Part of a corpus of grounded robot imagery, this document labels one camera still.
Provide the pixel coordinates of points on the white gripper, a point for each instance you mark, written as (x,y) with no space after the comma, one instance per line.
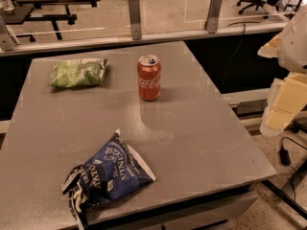
(295,47)

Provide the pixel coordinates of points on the red coke can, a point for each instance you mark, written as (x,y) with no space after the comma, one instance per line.
(149,73)

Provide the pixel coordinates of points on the blue chip bag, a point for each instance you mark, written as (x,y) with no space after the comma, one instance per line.
(113,172)

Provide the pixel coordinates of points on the green chip bag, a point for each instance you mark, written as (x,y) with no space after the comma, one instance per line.
(78,72)

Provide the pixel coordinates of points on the dark small background table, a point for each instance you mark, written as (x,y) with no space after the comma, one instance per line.
(16,17)

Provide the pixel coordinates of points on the plastic water bottle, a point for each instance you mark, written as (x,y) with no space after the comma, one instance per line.
(7,5)

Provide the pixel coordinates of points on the black power adapter with cable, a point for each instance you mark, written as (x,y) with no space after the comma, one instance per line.
(286,161)

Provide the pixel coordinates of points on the right metal glass bracket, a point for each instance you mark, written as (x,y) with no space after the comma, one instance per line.
(212,21)

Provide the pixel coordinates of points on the metal glass bracket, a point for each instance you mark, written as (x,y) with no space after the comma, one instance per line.
(135,19)
(7,43)
(212,21)

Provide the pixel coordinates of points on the middle metal glass bracket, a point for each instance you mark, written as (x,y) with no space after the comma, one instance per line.
(135,19)

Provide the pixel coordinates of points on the left metal glass bracket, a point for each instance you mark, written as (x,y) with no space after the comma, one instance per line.
(7,43)

